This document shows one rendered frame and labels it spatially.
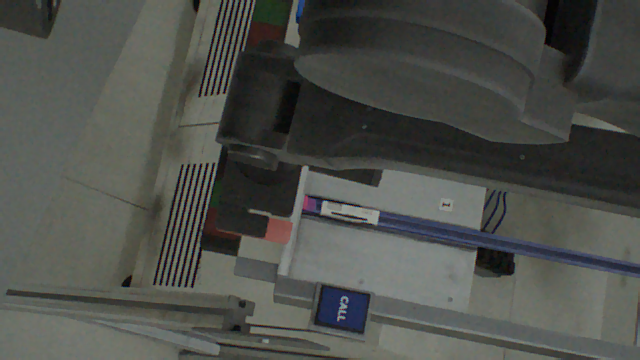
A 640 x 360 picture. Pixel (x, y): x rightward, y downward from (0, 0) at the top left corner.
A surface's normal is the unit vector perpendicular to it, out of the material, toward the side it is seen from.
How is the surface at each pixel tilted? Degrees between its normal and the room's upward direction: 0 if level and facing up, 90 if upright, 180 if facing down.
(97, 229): 0
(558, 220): 0
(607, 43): 17
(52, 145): 0
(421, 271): 47
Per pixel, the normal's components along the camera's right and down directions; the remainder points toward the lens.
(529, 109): 0.53, 0.03
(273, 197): 0.05, -0.26
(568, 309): 0.75, -0.03
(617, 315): -0.63, -0.32
